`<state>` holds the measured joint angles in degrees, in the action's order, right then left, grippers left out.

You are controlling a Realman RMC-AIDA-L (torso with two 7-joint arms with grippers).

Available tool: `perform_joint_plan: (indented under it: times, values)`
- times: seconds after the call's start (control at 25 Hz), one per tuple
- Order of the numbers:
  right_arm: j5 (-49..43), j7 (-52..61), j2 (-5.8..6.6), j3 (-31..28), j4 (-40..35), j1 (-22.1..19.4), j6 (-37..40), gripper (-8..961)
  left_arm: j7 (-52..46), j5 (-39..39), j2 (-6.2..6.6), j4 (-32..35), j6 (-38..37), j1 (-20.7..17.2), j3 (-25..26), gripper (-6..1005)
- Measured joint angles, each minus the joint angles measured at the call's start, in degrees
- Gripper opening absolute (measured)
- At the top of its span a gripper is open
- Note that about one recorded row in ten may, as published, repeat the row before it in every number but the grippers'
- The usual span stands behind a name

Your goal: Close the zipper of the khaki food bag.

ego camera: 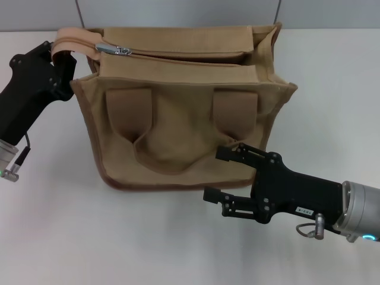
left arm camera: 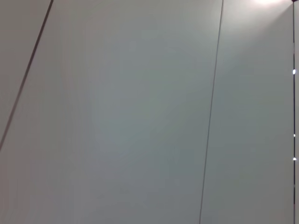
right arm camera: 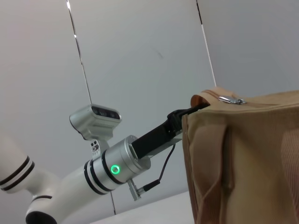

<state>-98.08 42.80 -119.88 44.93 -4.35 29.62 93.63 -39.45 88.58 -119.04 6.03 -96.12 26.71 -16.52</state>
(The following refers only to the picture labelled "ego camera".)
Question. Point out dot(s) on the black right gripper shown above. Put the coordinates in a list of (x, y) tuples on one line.
[(297, 193)]

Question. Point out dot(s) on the khaki canvas food bag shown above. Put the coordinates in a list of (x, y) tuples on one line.
[(184, 118)]

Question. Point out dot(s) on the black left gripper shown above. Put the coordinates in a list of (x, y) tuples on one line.
[(26, 89)]

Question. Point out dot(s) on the silver metal zipper slider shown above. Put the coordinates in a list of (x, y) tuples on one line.
[(104, 47)]

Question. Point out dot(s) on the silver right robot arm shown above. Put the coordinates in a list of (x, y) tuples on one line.
[(362, 207)]

